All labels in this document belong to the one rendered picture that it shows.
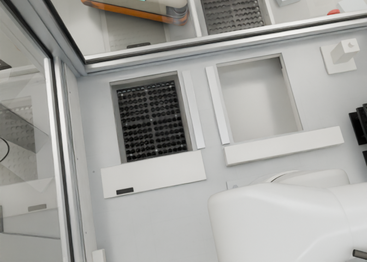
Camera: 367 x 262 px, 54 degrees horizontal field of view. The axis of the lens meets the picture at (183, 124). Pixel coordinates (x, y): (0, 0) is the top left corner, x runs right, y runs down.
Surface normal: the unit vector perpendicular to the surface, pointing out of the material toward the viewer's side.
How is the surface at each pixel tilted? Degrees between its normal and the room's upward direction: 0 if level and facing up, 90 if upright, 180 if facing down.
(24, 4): 90
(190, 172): 0
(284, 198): 20
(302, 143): 0
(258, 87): 0
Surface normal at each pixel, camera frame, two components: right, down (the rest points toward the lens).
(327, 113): 0.00, -0.25
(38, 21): 0.18, 0.95
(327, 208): -0.02, -0.58
